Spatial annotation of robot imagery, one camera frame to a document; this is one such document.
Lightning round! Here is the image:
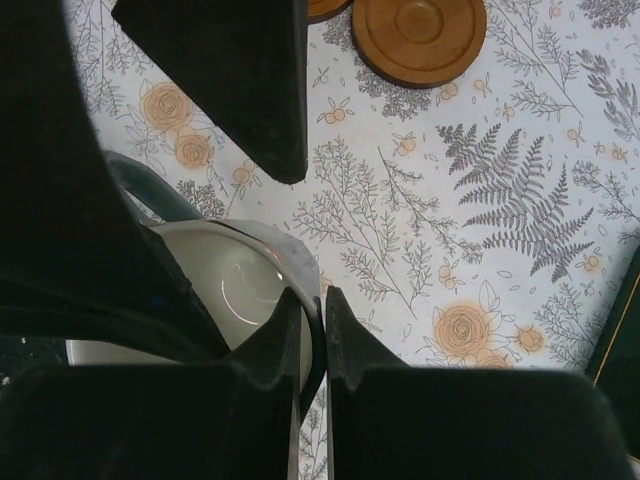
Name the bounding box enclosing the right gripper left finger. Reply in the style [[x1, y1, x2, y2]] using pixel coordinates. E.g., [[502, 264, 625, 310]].
[[1, 289, 302, 479]]

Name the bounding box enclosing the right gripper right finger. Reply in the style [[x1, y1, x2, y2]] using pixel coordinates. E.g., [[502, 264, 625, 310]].
[[325, 287, 634, 479]]

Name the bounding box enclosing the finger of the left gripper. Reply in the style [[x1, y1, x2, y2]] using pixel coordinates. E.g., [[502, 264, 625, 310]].
[[1, 1, 225, 358], [111, 0, 308, 183]]

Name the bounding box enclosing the wooden coaster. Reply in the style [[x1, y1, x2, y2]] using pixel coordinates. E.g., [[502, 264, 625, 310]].
[[308, 0, 353, 24], [351, 0, 487, 88]]

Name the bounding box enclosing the green mug back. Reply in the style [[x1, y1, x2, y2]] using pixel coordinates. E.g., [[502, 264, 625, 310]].
[[64, 152, 325, 401]]

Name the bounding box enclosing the floral table mat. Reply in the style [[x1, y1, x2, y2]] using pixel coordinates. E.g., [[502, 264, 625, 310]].
[[67, 1, 639, 371]]

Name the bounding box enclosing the black tray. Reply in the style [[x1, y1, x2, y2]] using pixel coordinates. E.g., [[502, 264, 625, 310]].
[[586, 253, 640, 462]]

